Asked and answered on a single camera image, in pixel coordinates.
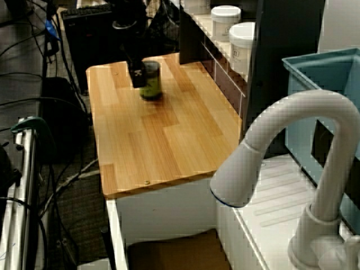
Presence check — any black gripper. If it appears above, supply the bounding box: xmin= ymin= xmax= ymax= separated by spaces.
xmin=112 ymin=19 xmax=149 ymax=88

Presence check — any green labelled tin can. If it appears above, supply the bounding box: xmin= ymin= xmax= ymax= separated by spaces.
xmin=138 ymin=60 xmax=163 ymax=101

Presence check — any black computer tower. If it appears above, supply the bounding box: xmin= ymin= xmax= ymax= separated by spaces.
xmin=61 ymin=1 xmax=133 ymax=95

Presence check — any blue tape strip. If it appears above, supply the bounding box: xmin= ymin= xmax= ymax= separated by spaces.
xmin=44 ymin=19 xmax=62 ymax=41

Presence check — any white lidded plastic jar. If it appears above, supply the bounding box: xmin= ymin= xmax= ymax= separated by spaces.
xmin=229 ymin=21 xmax=257 ymax=74
xmin=210 ymin=4 xmax=242 ymax=42

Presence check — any black upright pillar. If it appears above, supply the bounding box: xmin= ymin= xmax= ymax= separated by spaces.
xmin=243 ymin=0 xmax=326 ymax=158

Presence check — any teal plastic bin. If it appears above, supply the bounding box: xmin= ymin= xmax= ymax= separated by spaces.
xmin=282 ymin=47 xmax=360 ymax=234

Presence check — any pale grey toy faucet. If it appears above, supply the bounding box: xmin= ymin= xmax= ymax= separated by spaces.
xmin=209 ymin=89 xmax=360 ymax=270

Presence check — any white toy sink unit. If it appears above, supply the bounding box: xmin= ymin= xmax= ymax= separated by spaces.
xmin=105 ymin=153 xmax=360 ymax=270

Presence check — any green bar clamp handle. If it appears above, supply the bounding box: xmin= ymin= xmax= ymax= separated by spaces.
xmin=10 ymin=116 xmax=56 ymax=161

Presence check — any pale grey floor cable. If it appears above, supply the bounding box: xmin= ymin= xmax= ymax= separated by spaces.
xmin=39 ymin=159 xmax=100 ymax=214

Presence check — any aluminium extrusion rail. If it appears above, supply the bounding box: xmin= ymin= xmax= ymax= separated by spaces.
xmin=0 ymin=116 xmax=39 ymax=270

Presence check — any black looped cable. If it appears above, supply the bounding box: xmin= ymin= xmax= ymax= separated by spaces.
xmin=0 ymin=196 xmax=48 ymax=270

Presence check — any black door handle bar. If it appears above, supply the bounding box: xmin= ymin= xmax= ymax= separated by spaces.
xmin=100 ymin=226 xmax=116 ymax=270

